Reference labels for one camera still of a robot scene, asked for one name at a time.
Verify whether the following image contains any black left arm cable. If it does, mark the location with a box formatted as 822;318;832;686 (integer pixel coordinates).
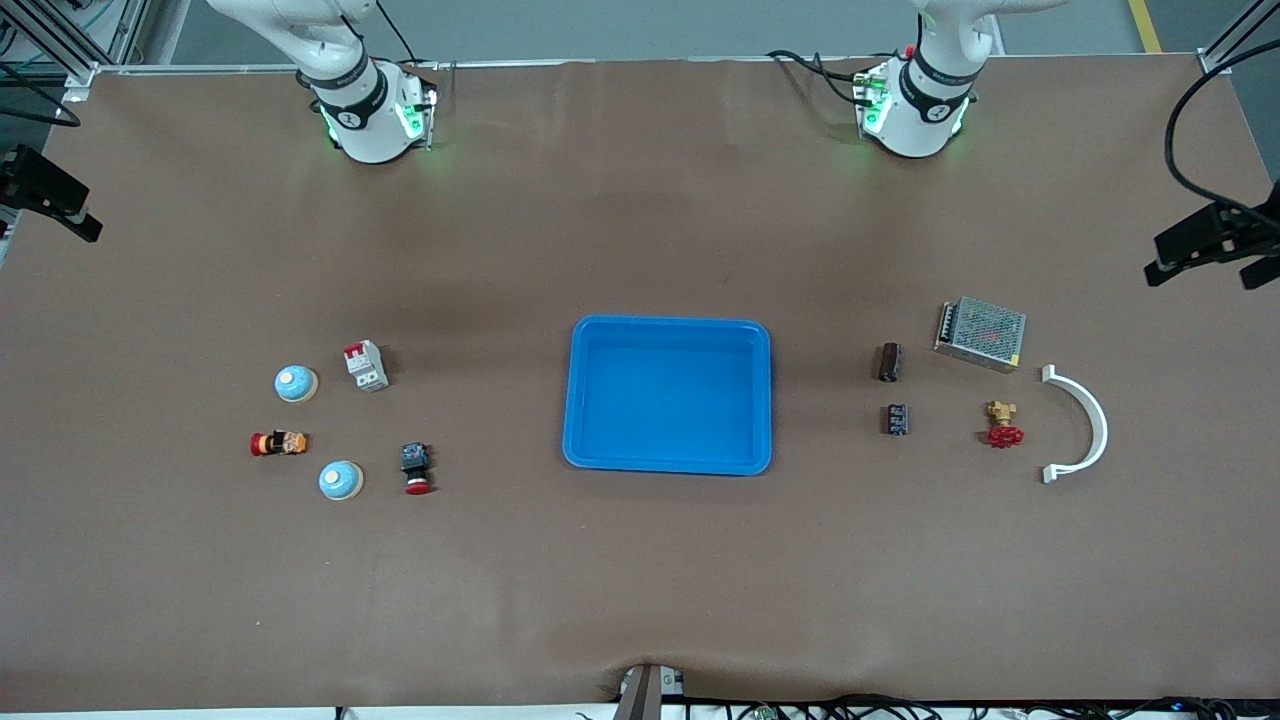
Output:
1165;38;1280;233

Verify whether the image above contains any white curved plastic bracket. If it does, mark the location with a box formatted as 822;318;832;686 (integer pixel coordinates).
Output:
1040;364;1110;485

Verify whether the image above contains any metal mesh power supply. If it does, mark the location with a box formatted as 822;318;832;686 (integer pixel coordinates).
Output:
933;296;1028;374

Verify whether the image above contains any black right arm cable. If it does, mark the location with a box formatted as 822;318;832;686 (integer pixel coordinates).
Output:
0;62;83;129

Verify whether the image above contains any aluminium frame profile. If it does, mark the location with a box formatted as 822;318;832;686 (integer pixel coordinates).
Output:
0;0;166;103
1198;0;1280;77

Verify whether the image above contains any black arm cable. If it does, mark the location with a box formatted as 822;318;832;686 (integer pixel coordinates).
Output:
0;62;83;129
1165;38;1280;233

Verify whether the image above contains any grey stand post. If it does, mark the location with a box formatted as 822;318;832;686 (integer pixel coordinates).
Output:
612;664;689;720

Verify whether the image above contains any blue dome bell cream base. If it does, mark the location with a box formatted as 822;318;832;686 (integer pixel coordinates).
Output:
274;364;320;405
318;459;364;503

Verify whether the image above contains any black base power cable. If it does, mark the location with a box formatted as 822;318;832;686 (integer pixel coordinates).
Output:
765;48;873;107

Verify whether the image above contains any brown table cover mat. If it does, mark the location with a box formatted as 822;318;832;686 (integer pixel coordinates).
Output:
0;52;1280;713

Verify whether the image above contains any blue plastic tray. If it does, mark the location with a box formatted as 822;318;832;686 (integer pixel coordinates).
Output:
562;315;773;477

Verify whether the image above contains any red mushroom emergency stop button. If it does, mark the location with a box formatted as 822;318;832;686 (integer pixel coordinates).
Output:
400;442;434;497

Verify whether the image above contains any brass valve red handwheel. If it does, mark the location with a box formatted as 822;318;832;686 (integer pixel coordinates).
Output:
983;400;1025;450

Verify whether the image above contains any white red circuit breaker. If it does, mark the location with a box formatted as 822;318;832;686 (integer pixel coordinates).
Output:
343;340;390;393

